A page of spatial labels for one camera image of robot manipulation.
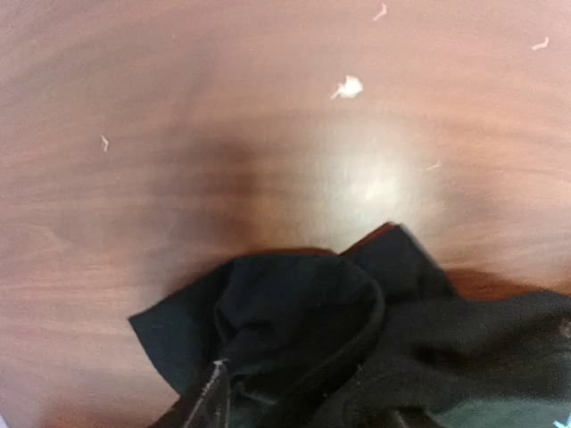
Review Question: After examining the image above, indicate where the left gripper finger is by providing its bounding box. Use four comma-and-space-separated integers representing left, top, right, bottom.
150, 358, 231, 428

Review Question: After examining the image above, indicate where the black t-shirt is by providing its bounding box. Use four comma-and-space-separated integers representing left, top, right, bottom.
129, 225, 570, 427

